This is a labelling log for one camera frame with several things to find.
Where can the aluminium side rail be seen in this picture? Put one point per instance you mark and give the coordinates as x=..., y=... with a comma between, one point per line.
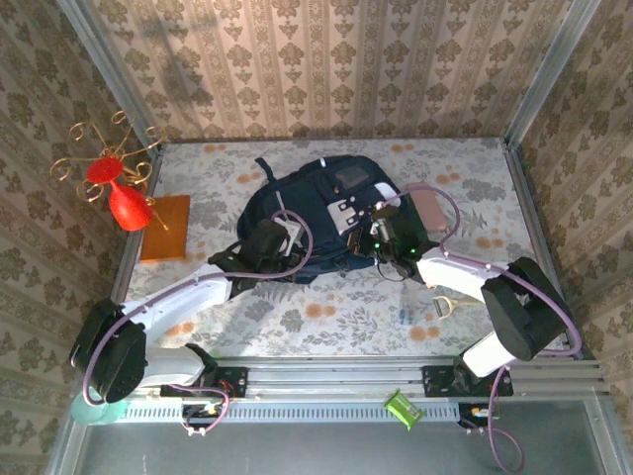
x=129, y=247
x=535, y=218

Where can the red plastic goblet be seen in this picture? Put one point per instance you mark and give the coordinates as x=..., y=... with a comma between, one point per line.
x=129, y=210

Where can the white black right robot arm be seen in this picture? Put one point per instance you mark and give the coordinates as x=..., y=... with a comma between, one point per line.
x=524, y=307

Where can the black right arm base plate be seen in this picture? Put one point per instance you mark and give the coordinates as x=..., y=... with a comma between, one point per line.
x=437, y=381

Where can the floral tablecloth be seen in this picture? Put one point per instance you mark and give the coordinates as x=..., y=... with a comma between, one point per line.
x=346, y=326

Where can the pink case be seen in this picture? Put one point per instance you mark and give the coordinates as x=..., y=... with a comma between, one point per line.
x=430, y=208

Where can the grey metal shelf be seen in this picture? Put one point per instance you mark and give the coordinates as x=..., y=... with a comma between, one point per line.
x=297, y=450

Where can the lime green packet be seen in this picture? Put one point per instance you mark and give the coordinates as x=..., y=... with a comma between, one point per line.
x=404, y=409

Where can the black connector board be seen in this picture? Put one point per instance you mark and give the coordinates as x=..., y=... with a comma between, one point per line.
x=467, y=413
x=198, y=410

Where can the small pink item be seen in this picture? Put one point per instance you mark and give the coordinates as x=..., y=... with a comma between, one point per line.
x=429, y=286

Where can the navy blue backpack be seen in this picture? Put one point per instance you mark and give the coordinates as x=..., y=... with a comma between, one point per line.
x=306, y=198

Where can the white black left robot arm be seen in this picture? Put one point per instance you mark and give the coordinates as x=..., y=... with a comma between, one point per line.
x=188, y=297

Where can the aluminium front rail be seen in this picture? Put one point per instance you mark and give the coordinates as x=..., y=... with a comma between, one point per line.
x=336, y=376

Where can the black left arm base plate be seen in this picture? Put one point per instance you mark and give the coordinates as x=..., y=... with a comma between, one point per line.
x=235, y=381

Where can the clear blue pen pack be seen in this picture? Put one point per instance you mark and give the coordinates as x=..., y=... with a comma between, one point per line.
x=407, y=309

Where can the aluminium corner post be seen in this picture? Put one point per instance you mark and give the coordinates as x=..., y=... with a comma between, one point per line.
x=546, y=74
x=113, y=74

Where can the orange wooden board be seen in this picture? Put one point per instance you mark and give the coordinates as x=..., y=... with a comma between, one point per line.
x=165, y=242

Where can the teal plastic cup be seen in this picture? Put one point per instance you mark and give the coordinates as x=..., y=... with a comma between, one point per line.
x=111, y=414

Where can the beige peeler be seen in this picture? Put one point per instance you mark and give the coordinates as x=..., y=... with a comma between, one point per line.
x=445, y=307

